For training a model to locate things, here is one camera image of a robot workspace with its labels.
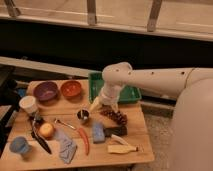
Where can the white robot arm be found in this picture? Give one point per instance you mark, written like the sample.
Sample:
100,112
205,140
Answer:
191,88

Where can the wooden cutting board table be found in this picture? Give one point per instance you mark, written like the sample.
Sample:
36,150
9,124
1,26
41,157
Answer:
65,110

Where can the yellow apple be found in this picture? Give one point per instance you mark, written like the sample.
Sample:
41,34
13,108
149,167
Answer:
46,130

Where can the grey folded cloth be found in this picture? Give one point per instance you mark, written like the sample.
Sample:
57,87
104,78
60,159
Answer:
68,146

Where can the metal spoon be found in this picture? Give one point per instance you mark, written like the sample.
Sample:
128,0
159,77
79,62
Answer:
63,123

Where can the white stick utensil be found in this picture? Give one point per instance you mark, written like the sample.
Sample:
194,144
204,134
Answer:
119,139

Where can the orange chili pepper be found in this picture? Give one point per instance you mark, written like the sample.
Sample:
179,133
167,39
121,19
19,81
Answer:
85,139

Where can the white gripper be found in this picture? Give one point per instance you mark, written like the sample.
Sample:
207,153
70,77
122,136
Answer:
108,95

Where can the dark rectangular block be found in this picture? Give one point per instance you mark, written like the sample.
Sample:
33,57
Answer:
119,131

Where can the blue plastic cup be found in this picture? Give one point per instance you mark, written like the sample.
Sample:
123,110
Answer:
19,145

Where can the small metal cup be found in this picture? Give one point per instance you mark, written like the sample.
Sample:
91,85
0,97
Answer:
83,116

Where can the black handled tool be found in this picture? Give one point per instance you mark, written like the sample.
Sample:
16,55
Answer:
38,138

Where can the purple bowl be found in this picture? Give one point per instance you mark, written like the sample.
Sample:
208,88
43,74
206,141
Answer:
46,91

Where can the blue sponge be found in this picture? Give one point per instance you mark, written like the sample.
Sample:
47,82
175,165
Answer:
98,132

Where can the brown pine cone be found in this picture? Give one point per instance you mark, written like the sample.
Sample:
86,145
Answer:
118,117

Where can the white paper cup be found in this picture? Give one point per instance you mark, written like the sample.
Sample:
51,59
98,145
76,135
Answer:
29,104

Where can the green plastic tray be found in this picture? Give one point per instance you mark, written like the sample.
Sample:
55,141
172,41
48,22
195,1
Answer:
129,95

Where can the orange bowl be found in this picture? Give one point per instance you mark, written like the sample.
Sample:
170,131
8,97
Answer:
71,88

